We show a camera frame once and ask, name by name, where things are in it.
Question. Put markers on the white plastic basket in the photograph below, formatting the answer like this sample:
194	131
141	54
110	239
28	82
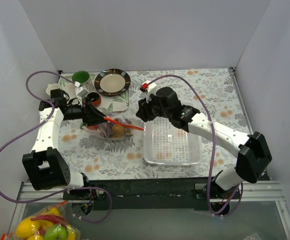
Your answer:
166	145

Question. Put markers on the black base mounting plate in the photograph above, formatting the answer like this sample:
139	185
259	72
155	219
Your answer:
157	193

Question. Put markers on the floral serving tray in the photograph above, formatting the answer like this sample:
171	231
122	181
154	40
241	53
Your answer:
118	103

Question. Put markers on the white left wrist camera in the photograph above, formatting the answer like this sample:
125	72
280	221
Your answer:
81	91

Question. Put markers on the clear zip top bag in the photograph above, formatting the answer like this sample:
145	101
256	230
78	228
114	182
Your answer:
131	126

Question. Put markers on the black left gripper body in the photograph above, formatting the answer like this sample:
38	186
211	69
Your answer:
87	113

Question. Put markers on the clear plastic wrapper corner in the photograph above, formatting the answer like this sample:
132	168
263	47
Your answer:
253	236

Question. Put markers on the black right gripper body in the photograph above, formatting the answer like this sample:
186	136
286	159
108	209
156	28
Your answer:
143	112

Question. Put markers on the fake brown kiwi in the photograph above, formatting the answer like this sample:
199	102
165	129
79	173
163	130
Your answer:
117	131

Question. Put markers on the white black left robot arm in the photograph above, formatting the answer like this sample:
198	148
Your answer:
44	165

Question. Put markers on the aluminium frame rail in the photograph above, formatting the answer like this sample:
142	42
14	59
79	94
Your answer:
262	191

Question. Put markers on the brown ceramic cup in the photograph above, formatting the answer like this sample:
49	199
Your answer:
94	98

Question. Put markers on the pale yellow cup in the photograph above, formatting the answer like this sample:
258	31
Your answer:
51	87

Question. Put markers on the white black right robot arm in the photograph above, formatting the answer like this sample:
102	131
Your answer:
251	151

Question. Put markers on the floral table mat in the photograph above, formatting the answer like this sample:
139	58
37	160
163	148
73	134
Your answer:
103	159

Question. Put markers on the green inside cat mug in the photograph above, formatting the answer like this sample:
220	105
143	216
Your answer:
84	78

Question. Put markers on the dark striped rim plate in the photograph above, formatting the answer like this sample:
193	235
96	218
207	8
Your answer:
112	82

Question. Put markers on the bag of fake fruit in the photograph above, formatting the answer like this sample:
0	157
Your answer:
49	223

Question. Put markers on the fake red grapes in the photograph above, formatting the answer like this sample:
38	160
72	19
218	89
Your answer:
105	130

